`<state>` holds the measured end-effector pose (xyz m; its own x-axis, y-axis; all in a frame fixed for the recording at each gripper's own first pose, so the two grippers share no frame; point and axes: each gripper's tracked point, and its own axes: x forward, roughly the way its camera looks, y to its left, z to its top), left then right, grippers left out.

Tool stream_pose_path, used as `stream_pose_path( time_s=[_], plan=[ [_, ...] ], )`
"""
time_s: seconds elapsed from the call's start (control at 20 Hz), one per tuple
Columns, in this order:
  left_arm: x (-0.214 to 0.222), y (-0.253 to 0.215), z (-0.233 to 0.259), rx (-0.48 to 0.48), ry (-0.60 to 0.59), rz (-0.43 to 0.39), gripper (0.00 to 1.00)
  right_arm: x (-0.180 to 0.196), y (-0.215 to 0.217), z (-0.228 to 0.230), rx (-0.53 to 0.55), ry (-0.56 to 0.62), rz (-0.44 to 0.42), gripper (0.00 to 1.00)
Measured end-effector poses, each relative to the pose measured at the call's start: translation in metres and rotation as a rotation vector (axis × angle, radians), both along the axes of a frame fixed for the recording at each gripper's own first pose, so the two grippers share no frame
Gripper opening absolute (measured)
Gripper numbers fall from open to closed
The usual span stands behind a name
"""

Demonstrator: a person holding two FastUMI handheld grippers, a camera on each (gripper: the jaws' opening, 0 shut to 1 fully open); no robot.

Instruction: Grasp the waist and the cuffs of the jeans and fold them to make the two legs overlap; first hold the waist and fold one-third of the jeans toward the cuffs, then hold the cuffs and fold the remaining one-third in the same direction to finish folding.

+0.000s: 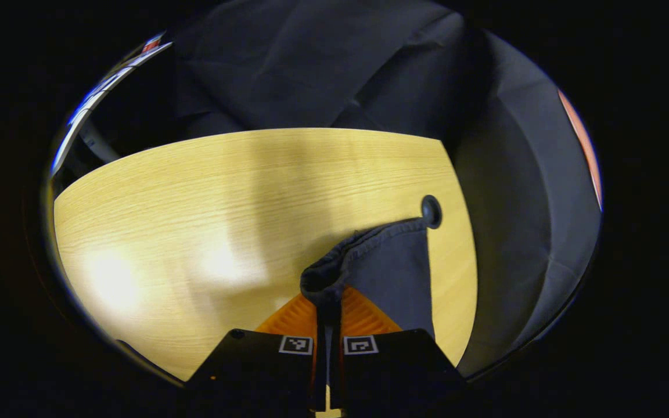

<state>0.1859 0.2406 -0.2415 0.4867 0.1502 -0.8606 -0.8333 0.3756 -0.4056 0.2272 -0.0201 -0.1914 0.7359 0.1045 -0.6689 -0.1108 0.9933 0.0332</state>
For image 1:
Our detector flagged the black cable grommet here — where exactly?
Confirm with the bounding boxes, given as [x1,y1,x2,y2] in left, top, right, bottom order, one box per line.
[420,194,443,229]

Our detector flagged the white stand leg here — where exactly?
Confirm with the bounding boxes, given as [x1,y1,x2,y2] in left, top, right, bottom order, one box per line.
[78,118,121,164]

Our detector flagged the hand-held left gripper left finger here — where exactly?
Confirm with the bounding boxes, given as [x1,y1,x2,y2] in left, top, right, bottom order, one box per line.
[185,293,329,414]

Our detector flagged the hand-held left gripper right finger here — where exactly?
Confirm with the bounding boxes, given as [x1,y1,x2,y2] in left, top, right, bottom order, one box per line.
[330,286,466,414]

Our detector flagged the white board with blue print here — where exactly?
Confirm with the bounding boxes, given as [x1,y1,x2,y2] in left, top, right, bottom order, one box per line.
[50,32,174,175]

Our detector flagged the black backdrop cloth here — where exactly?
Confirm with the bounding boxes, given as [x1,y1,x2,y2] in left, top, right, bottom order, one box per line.
[175,0,603,378]

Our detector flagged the dark jeans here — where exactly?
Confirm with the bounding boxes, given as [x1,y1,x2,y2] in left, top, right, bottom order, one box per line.
[300,217,436,338]

